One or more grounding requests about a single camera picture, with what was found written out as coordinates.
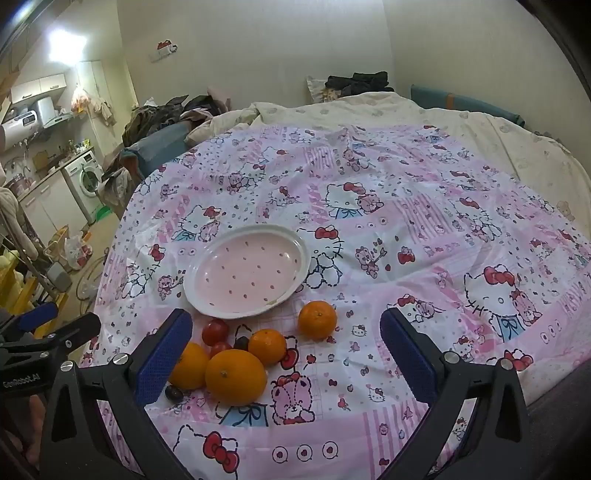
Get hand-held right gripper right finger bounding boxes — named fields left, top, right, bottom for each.
left=380, top=306, right=533, bottom=480

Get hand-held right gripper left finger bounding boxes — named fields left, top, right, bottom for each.
left=37, top=308, right=204, bottom=480

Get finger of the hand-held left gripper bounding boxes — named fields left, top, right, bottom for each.
left=0, top=313, right=102, bottom=358
left=0, top=302, right=59, bottom=335

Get small orange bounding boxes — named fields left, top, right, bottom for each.
left=298, top=300, right=338, bottom=341
left=248, top=328, right=288, bottom=367
left=168, top=342, right=211, bottom=391

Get large orange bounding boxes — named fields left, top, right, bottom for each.
left=205, top=349, right=269, bottom=407

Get pink dotted plate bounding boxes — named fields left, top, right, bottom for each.
left=183, top=224, right=311, bottom=320

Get yellow rack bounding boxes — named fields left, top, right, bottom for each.
left=0, top=251, right=38, bottom=320

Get white plastic bag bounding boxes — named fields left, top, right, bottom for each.
left=64, top=234, right=94, bottom=271

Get cream plush garment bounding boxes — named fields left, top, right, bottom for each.
left=0, top=185, right=38, bottom=261

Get white base cabinet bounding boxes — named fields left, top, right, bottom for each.
left=17, top=174, right=89, bottom=243

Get white washing machine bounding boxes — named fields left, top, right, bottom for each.
left=64, top=150, right=108, bottom=223

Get pink cartoon printed blanket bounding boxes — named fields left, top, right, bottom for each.
left=90, top=121, right=591, bottom=480

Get white water heater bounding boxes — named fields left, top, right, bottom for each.
left=1, top=110, right=40, bottom=140

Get blue sofa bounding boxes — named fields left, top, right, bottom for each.
left=124, top=121, right=200, bottom=177

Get range hood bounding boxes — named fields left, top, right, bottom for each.
left=33, top=96, right=72, bottom=129

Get hanging orange plastic bag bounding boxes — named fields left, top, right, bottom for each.
left=69, top=84, right=94, bottom=114

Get pile of mixed clothes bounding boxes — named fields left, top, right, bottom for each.
left=121, top=93, right=232, bottom=149

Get blue pillow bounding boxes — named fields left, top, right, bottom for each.
left=410, top=84, right=527, bottom=129

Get ceiling light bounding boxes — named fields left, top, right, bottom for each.
left=45, top=27, right=89, bottom=62

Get dark clothes heap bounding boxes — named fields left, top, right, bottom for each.
left=324, top=71, right=396, bottom=99

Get floral pillow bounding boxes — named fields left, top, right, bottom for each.
left=307, top=77, right=343, bottom=105

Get white wall cabinets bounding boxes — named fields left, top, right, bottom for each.
left=9, top=73, right=68, bottom=105

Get wall socket with sticker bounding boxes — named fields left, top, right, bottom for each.
left=149, top=40, right=179, bottom=62

